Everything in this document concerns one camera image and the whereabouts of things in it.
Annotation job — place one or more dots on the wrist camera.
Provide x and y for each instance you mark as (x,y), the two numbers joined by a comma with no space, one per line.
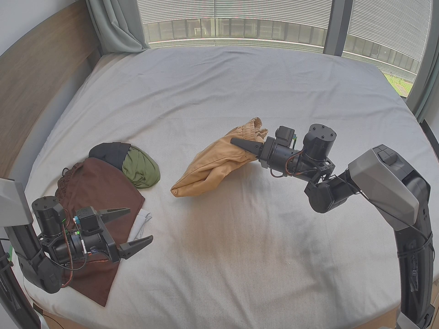
(285,136)
(85,219)

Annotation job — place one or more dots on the tan shorts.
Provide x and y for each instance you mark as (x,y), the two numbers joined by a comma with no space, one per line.
(209,170)

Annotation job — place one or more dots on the brown garment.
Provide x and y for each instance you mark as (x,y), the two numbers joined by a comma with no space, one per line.
(103,187)

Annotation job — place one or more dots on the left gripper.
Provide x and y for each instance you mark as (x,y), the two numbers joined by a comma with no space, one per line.
(91,247)

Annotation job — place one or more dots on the bed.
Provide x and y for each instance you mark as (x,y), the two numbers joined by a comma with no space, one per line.
(219,91)

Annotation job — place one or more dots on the green garment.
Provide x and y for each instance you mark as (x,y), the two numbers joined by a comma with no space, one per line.
(142,166)

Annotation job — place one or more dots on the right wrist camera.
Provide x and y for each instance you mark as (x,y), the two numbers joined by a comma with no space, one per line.
(285,136)

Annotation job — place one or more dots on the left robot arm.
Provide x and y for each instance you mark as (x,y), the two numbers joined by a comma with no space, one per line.
(48,214)

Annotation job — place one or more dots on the white garment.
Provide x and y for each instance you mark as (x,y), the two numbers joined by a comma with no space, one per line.
(140,223)

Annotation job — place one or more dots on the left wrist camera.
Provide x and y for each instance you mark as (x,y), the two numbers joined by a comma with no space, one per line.
(85,219)

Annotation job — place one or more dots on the grey-green curtain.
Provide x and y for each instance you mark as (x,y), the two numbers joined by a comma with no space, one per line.
(113,19)
(427,91)

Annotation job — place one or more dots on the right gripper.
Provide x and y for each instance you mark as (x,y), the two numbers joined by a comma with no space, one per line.
(279,158)

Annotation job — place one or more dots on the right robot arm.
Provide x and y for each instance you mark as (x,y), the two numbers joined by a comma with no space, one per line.
(377,180)

